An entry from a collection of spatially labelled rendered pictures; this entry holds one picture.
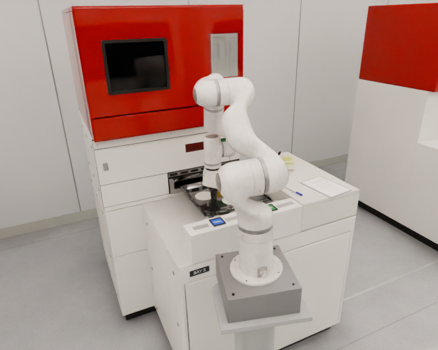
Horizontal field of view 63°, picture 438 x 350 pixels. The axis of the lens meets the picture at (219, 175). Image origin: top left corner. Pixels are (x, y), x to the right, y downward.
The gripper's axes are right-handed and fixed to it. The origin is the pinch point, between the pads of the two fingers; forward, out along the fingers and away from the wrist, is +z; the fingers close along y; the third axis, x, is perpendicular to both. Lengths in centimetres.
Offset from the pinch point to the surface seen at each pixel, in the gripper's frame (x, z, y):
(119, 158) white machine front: -18, -19, -45
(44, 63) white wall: 49, -54, -181
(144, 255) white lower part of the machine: -12, 44, -41
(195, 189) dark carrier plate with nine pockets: 4.6, 2.1, -14.6
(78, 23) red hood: -28, -83, -47
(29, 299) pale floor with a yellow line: -40, 92, -127
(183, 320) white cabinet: -47, 39, 10
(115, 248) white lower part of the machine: -25, 34, -51
